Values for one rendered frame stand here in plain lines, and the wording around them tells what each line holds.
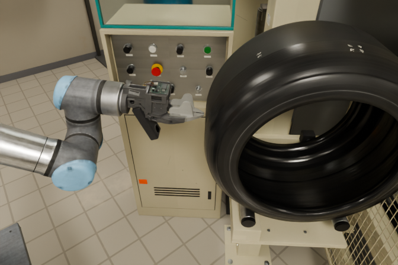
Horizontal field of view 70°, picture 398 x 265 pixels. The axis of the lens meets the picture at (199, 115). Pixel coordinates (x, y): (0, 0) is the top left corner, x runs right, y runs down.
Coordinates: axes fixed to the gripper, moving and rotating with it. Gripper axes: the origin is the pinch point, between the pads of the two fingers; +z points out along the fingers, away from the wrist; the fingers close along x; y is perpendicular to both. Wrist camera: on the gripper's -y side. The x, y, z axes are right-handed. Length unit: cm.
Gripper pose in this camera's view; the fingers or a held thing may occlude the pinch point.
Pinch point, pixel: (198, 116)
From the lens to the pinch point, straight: 76.2
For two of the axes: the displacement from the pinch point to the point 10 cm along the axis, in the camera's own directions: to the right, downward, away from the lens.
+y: 1.2, -8.0, -5.9
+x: 0.5, -5.9, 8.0
